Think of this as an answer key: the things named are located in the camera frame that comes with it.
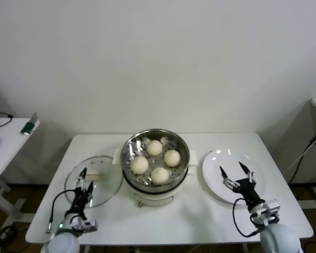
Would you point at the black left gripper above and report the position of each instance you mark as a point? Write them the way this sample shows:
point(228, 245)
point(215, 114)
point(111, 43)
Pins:
point(81, 200)

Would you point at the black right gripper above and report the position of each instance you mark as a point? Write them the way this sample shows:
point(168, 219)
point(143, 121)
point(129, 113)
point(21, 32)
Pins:
point(246, 189)

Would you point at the round glass pot lid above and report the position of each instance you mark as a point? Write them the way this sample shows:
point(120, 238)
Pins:
point(105, 189)

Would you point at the white steamed baozi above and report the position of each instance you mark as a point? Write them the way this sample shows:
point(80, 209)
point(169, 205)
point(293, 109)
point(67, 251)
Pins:
point(172, 158)
point(160, 175)
point(154, 147)
point(139, 165)

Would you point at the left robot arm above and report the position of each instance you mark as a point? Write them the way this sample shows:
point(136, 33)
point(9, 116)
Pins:
point(63, 239)

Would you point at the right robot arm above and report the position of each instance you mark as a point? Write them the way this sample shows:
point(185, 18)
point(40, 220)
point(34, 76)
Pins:
point(279, 237)

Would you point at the stainless steel steamer basket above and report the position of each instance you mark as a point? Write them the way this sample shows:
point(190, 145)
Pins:
point(183, 150)

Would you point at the white round plate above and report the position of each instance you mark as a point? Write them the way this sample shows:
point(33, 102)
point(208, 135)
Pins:
point(213, 171)

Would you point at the white electric cooker pot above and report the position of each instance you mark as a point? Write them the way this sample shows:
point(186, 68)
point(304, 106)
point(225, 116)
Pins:
point(152, 196)

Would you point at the green and silver card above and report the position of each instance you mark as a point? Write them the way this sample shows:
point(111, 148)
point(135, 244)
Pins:
point(29, 127)

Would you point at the white side table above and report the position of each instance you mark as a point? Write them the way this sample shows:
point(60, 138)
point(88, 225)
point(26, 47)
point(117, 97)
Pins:
point(13, 137)

